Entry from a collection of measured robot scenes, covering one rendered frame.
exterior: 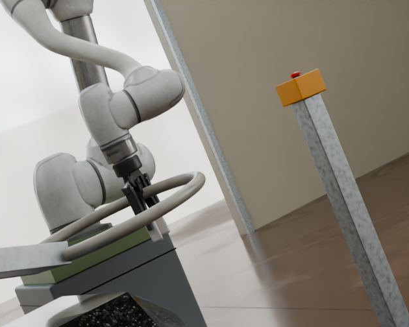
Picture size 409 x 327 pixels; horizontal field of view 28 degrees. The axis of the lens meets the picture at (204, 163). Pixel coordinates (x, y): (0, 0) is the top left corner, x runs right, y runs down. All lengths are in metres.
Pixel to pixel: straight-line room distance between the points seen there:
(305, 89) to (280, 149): 4.81
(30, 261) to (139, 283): 0.73
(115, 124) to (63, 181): 0.41
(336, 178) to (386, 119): 5.60
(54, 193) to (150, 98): 0.50
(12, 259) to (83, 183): 0.84
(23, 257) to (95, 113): 0.56
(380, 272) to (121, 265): 1.00
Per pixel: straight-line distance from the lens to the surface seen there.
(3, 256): 1.69
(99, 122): 2.13
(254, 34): 7.75
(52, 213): 2.49
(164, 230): 2.23
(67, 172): 2.50
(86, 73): 2.55
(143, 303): 1.47
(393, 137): 8.46
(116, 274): 2.38
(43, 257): 1.74
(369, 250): 2.92
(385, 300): 2.96
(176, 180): 2.09
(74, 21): 2.55
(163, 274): 2.43
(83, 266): 2.34
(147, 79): 2.18
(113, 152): 2.14
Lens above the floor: 1.05
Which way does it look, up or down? 3 degrees down
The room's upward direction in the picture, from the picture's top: 22 degrees counter-clockwise
